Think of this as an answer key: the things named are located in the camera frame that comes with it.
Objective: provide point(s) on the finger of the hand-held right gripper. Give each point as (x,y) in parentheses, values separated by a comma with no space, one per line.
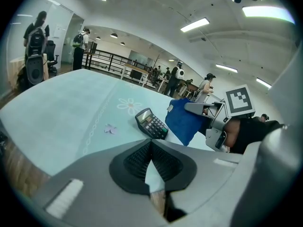
(195,107)

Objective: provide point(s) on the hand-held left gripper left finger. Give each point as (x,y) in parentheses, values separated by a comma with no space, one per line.
(90,185)

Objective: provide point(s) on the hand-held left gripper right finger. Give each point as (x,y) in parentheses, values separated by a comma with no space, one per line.
(208,174)

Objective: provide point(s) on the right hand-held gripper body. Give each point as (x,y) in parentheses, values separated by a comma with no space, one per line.
(239,100)

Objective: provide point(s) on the blue cloth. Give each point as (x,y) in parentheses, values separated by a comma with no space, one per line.
(184,122)

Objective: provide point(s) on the black calculator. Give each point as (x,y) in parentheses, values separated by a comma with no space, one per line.
(152,125)

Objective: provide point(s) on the person's right forearm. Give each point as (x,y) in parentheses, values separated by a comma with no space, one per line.
(251,133)

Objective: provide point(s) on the white round backpack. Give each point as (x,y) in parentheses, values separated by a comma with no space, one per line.
(181,74)

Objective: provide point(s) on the wooden table white legs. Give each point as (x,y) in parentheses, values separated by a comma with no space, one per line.
(136,68)

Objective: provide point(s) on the light blue floral tablecloth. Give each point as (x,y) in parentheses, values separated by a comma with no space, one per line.
(59,107)

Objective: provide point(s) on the black metal railing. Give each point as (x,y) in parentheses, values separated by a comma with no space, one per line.
(110,61)

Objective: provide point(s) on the grey black shell backpack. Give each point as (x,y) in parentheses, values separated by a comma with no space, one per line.
(35,67)

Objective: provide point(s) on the green backpack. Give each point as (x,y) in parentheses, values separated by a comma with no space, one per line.
(77,40)

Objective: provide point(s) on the beige covered table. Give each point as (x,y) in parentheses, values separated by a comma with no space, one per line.
(16,70)

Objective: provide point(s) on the black office chair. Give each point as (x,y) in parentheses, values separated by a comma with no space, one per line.
(50,49)

